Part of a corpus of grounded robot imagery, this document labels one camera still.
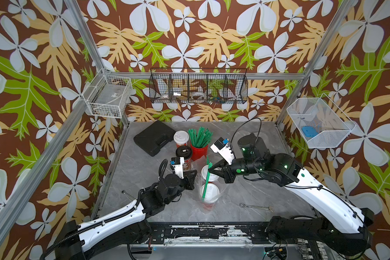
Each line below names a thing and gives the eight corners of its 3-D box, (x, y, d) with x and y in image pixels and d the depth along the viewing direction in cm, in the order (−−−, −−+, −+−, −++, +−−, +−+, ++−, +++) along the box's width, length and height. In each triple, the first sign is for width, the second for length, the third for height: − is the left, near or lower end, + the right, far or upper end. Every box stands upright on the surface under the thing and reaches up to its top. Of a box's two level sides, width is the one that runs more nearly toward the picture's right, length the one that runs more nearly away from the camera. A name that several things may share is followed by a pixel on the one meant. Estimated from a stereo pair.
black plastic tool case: (134, 141, 111) (131, 136, 107) (159, 123, 122) (158, 118, 118) (152, 157, 103) (150, 152, 99) (177, 136, 114) (176, 131, 110)
